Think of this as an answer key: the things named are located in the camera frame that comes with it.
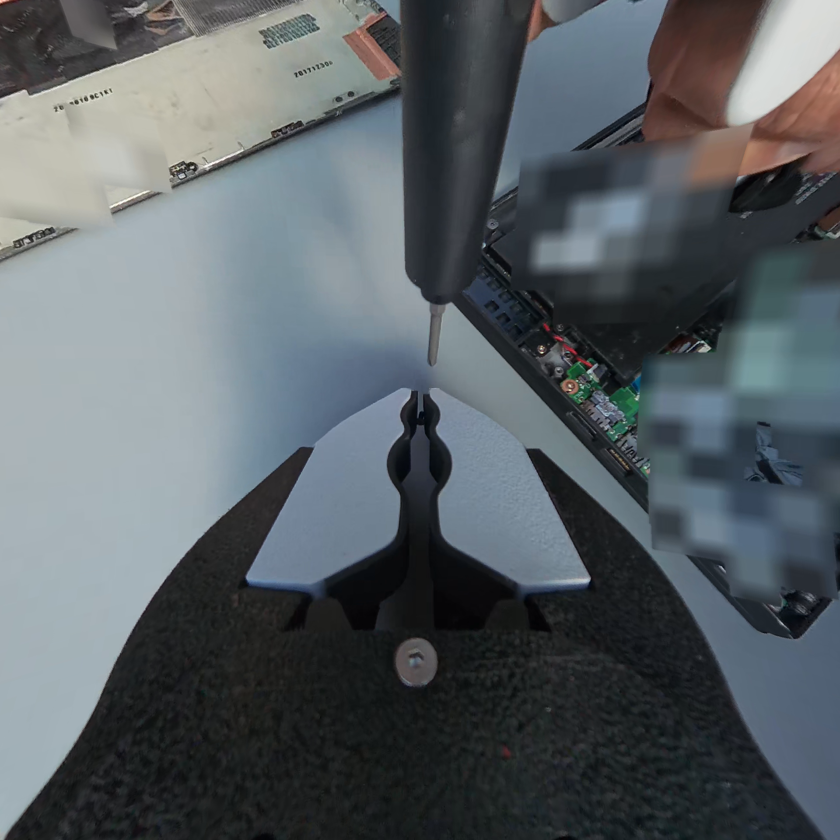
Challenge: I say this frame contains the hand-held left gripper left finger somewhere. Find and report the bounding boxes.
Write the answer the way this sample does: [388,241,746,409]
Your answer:
[246,387,421,599]

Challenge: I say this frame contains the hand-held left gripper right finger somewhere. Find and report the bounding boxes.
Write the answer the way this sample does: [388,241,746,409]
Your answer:
[423,387,592,599]

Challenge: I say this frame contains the black laptop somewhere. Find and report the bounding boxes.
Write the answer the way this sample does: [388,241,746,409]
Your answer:
[453,82,840,641]

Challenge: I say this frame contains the black electric screwdriver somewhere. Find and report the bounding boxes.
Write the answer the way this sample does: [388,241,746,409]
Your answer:
[400,0,531,368]

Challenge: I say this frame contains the laptop bottom cover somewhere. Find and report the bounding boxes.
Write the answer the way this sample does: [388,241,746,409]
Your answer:
[0,0,403,265]

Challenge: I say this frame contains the white desk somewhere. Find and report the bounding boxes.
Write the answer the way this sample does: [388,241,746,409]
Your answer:
[0,85,840,840]

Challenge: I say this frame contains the person's right hand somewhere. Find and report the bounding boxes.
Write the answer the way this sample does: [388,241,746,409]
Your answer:
[525,0,840,175]

